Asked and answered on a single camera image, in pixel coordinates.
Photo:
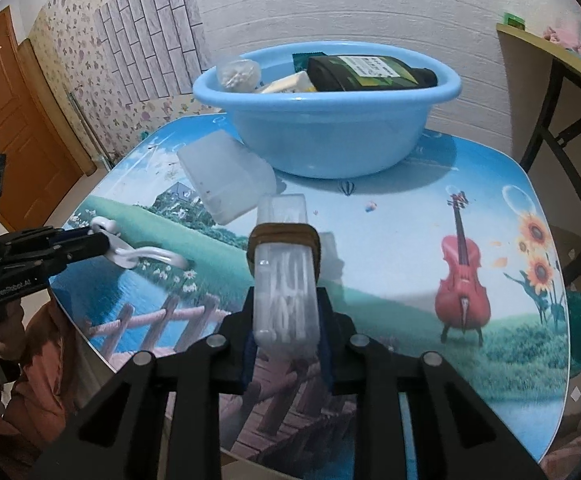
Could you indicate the green foil packet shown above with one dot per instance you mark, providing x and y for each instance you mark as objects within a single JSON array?
[{"x": 301, "y": 61}]

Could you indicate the translucent plastic container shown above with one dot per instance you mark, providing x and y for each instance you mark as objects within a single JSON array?
[{"x": 220, "y": 175}]

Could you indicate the blue plastic basin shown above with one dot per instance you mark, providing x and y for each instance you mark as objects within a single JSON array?
[{"x": 330, "y": 130}]

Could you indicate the white plastic hook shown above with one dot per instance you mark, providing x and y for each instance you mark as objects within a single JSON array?
[{"x": 158, "y": 252}]

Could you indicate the metal pole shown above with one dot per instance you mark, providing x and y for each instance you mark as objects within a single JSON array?
[{"x": 88, "y": 127}]

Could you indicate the person's orange garment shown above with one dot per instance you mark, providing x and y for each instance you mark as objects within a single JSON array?
[{"x": 55, "y": 370}]

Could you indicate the white cardboard box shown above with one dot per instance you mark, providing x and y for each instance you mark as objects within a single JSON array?
[{"x": 290, "y": 82}]

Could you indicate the pink patterned blanket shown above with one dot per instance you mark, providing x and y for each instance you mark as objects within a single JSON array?
[{"x": 570, "y": 452}]

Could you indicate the dark green bottle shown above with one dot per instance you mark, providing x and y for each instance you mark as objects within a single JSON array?
[{"x": 365, "y": 72}]

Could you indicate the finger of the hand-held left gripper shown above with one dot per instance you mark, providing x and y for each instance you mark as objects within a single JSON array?
[
  {"x": 85, "y": 247},
  {"x": 45, "y": 236}
]

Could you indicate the small green box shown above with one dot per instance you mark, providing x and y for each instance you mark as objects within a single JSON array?
[{"x": 514, "y": 20}]

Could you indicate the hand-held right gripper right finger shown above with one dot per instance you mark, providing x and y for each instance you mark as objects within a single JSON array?
[{"x": 326, "y": 360}]

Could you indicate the clear bag of cotton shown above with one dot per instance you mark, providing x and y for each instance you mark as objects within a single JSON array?
[{"x": 238, "y": 75}]

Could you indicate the pink cloth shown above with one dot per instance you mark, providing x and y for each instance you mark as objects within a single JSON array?
[{"x": 565, "y": 37}]

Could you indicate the clear cotton swab box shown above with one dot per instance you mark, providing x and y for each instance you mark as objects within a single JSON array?
[{"x": 285, "y": 280}]

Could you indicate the green waste bin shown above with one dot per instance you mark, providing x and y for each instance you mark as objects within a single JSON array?
[{"x": 580, "y": 330}]

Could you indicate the orange wooden door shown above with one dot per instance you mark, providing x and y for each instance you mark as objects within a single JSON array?
[{"x": 20, "y": 125}]

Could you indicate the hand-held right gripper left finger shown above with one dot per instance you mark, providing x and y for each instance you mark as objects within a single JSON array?
[{"x": 248, "y": 360}]

